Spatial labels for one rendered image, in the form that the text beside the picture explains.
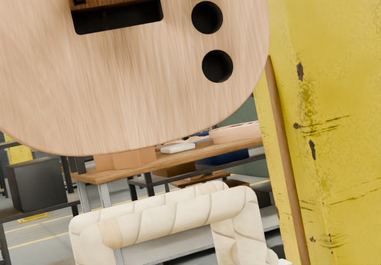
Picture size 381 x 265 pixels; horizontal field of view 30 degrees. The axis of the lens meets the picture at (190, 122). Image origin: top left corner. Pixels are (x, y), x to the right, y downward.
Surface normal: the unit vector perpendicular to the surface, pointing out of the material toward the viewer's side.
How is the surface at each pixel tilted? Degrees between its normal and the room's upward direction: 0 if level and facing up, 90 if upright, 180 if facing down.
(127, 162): 90
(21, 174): 90
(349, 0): 90
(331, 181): 90
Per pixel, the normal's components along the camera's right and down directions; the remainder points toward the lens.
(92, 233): 0.00, -0.51
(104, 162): -0.24, 0.10
